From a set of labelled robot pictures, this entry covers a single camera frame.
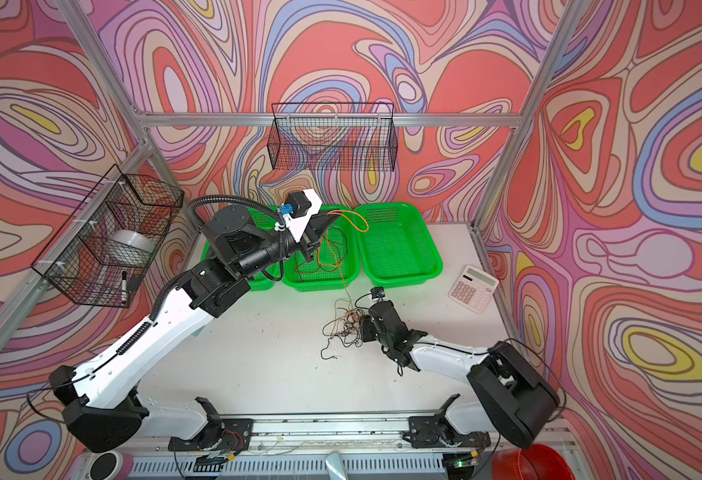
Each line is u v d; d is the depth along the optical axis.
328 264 1.08
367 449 0.72
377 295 0.78
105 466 0.65
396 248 1.14
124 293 0.72
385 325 0.67
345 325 0.88
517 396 0.43
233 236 0.42
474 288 0.99
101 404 0.39
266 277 0.53
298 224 0.46
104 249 0.70
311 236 0.49
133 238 0.74
